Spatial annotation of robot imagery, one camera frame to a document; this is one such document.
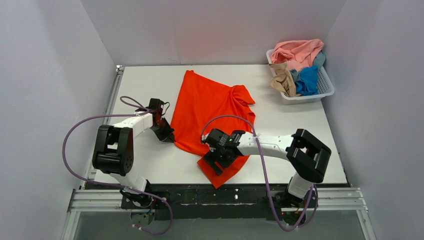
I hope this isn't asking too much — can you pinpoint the orange t shirt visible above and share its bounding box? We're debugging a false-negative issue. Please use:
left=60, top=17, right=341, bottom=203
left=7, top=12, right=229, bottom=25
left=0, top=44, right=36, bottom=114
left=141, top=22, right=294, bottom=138
left=170, top=69, right=257, bottom=190

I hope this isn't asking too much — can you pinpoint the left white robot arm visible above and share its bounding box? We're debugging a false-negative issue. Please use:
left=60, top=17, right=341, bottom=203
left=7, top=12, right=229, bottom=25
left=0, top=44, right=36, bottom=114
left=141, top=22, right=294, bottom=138
left=92, top=112, right=175, bottom=194

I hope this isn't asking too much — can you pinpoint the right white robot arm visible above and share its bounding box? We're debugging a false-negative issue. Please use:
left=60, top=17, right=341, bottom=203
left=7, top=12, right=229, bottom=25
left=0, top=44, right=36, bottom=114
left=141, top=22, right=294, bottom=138
left=201, top=128, right=332, bottom=200

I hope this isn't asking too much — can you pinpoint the beige t shirt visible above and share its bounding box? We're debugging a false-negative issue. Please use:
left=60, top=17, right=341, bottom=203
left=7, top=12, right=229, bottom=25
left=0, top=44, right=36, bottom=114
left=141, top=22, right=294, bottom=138
left=268, top=63, right=296, bottom=98

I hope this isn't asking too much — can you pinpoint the blue t shirt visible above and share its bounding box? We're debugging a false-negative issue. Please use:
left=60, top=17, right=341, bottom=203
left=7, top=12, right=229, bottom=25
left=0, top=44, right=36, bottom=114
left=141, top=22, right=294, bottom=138
left=294, top=65, right=319, bottom=96

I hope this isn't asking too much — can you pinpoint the white plastic laundry basket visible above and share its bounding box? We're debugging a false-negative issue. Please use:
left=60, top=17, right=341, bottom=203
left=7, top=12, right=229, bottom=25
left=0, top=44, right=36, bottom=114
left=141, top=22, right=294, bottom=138
left=266, top=49, right=335, bottom=105

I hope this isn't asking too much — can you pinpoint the pink t shirt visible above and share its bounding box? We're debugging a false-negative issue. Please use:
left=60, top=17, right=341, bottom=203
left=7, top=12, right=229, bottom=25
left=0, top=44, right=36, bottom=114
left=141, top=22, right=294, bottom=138
left=269, top=39, right=324, bottom=72

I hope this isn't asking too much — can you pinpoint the grey teal t shirt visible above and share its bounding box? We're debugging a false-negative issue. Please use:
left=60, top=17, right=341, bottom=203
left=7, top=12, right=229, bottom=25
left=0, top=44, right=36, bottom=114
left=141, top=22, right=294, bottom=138
left=287, top=50, right=326, bottom=82

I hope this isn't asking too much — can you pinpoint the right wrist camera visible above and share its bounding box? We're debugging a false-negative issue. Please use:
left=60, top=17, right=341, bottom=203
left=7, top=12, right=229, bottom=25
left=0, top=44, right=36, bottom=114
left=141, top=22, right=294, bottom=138
left=201, top=128, right=246, bottom=149

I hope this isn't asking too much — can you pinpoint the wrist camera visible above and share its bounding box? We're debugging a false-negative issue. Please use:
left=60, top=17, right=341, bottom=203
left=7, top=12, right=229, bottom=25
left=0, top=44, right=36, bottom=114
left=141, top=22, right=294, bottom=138
left=146, top=98, right=170, bottom=116
left=201, top=128, right=246, bottom=149

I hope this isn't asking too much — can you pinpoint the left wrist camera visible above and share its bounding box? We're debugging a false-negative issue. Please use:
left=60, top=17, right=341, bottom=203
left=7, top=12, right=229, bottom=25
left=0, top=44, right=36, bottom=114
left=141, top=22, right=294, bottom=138
left=146, top=98, right=170, bottom=116

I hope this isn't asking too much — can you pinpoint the aluminium frame rail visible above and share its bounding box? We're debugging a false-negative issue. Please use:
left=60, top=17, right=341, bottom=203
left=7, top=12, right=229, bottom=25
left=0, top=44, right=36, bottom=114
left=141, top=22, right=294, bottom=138
left=63, top=64, right=375, bottom=240

